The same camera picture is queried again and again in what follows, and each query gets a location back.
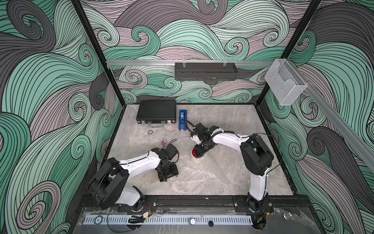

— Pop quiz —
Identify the aluminium back rail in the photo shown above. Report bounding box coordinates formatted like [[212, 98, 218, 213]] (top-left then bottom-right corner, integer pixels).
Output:
[[106, 59, 274, 66]]

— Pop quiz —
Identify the white slotted cable duct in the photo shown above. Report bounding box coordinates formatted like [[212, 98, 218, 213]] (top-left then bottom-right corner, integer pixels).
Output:
[[83, 214, 253, 226]]

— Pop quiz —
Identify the black carrying case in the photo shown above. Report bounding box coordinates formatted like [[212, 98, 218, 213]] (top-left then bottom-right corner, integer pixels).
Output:
[[136, 100, 177, 124]]

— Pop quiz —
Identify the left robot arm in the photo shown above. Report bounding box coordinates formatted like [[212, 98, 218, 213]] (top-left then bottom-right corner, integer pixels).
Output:
[[88, 147, 180, 212]]

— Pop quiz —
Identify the blue tape dispenser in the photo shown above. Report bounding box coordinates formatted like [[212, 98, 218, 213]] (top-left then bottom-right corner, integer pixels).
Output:
[[178, 110, 187, 131]]

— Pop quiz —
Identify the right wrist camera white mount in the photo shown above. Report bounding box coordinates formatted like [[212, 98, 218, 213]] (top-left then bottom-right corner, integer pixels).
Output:
[[191, 129, 202, 145]]

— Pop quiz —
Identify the black wall tray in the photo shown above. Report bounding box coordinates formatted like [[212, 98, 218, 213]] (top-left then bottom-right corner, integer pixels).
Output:
[[174, 62, 238, 82]]

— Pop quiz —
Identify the clear plastic wall bin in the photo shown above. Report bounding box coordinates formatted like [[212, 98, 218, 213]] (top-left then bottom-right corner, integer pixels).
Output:
[[265, 58, 307, 106]]

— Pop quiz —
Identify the aluminium right rail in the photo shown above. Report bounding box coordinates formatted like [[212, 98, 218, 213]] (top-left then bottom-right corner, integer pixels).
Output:
[[288, 61, 374, 170]]

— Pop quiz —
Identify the clear bubble wrap sheet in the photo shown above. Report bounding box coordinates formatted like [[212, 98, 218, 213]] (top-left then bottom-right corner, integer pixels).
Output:
[[168, 136, 228, 183]]

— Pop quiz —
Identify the white mug red inside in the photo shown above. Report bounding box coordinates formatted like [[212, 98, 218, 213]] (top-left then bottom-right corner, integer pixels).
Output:
[[191, 148, 204, 164]]

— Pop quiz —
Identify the pink toy car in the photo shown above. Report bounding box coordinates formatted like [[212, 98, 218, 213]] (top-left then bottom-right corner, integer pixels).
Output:
[[161, 139, 167, 147]]

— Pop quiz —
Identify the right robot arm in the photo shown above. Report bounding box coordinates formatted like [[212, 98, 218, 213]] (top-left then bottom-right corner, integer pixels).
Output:
[[188, 123, 274, 214]]

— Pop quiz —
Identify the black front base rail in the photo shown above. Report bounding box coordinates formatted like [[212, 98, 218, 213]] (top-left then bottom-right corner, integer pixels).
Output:
[[78, 194, 310, 213]]

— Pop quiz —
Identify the aluminium rail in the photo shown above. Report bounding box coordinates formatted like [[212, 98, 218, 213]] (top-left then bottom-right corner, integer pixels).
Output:
[[288, 61, 374, 170], [106, 59, 274, 66]]

